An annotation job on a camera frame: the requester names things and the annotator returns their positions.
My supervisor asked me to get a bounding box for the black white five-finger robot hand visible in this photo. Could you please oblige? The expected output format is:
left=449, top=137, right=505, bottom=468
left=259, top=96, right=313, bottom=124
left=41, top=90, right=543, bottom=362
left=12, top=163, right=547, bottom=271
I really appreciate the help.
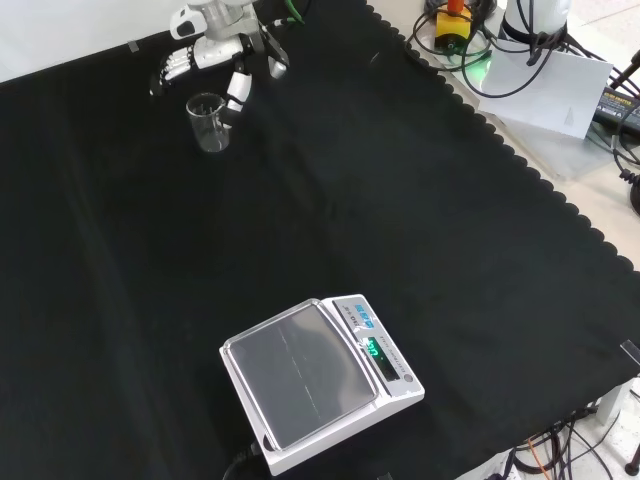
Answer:
left=148, top=18, right=292, bottom=127

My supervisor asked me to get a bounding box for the small clear glass beaker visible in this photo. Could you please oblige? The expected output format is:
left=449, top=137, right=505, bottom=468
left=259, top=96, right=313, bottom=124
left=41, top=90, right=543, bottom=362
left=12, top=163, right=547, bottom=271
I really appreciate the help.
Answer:
left=185, top=92, right=232, bottom=154

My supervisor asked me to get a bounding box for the black scalloped bench cloth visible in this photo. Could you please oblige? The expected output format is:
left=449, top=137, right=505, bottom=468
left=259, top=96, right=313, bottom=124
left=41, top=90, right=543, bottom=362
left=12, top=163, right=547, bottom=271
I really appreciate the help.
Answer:
left=0, top=0, right=640, bottom=480

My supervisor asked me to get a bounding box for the yellow stop button box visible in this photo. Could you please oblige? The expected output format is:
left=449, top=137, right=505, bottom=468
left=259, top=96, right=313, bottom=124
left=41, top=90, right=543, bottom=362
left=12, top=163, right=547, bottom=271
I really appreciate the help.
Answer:
left=433, top=0, right=473, bottom=54

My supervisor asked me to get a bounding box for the pale white board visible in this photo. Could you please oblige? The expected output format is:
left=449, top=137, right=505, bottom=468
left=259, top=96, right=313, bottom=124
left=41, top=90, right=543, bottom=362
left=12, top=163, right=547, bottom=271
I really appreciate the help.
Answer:
left=477, top=49, right=615, bottom=139

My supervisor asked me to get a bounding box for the white electronic balance steel pan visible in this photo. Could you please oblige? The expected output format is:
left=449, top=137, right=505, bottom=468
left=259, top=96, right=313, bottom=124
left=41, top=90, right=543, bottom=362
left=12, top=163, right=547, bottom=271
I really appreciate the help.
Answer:
left=218, top=293, right=426, bottom=477

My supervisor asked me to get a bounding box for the black power adapter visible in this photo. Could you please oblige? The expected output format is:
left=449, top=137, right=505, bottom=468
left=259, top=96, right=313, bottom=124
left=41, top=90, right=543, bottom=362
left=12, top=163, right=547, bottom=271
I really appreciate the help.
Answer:
left=592, top=86, right=640, bottom=136

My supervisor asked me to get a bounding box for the clear tape piece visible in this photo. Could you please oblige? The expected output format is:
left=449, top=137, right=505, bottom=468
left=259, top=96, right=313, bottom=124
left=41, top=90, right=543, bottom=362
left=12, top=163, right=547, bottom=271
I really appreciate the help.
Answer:
left=619, top=339, right=640, bottom=370

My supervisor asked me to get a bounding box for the white wrist camera shell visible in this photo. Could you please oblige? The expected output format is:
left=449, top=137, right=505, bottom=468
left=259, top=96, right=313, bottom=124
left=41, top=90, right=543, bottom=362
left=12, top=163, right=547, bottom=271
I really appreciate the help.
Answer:
left=168, top=4, right=208, bottom=41

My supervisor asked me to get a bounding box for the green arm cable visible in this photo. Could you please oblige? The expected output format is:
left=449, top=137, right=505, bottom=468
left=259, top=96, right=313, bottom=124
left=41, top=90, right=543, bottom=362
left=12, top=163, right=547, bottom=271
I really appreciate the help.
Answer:
left=280, top=0, right=314, bottom=26

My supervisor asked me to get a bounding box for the black looped cable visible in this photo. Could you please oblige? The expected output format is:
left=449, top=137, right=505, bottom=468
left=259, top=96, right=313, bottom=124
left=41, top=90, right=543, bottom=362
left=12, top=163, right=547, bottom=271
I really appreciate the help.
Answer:
left=405, top=0, right=501, bottom=96

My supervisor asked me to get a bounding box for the black balance power cable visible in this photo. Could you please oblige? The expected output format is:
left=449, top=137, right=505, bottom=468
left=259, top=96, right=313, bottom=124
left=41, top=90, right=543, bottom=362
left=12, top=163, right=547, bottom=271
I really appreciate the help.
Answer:
left=221, top=438, right=263, bottom=480

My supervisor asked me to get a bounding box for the black coiled cable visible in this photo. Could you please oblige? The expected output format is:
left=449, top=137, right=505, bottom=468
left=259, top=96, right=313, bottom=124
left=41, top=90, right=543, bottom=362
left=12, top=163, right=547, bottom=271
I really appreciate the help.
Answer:
left=608, top=49, right=640, bottom=187

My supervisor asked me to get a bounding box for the orange floor cable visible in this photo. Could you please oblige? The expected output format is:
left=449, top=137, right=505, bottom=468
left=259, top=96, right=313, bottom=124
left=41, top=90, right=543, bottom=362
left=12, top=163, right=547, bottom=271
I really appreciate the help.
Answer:
left=527, top=434, right=547, bottom=476

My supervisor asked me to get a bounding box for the white table bracket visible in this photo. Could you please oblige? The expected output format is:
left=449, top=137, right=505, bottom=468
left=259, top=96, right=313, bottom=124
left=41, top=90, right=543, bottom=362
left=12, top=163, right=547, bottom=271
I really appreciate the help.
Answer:
left=595, top=376, right=640, bottom=427

